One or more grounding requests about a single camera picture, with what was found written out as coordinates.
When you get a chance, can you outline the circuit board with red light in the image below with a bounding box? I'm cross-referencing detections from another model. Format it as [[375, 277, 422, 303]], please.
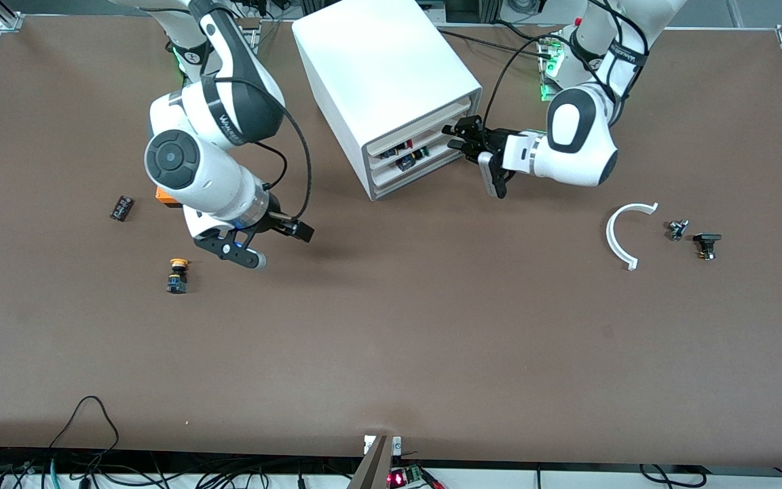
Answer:
[[388, 464, 445, 489]]

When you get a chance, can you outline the yellow push button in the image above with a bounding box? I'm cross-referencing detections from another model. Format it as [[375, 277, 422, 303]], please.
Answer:
[[166, 258, 190, 295]]

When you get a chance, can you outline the black coiled cable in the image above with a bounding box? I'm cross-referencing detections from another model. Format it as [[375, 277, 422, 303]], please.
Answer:
[[638, 463, 708, 488]]

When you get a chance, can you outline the white curved plastic piece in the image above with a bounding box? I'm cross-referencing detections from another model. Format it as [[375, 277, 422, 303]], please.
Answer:
[[606, 202, 659, 272]]

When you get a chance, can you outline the black knob switch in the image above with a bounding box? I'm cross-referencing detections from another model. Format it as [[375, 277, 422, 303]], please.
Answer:
[[693, 233, 723, 261]]

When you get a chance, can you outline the black looped cable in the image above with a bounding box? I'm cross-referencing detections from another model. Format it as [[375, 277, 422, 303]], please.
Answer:
[[48, 396, 121, 450]]

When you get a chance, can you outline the green push button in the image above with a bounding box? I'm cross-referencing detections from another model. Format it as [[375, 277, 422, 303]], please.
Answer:
[[396, 147, 430, 172]]

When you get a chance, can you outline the black cable on table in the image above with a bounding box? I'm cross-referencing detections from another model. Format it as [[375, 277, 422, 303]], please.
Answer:
[[437, 29, 558, 55]]

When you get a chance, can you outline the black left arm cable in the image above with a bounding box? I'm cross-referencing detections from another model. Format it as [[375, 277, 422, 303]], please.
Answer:
[[483, 0, 651, 131]]

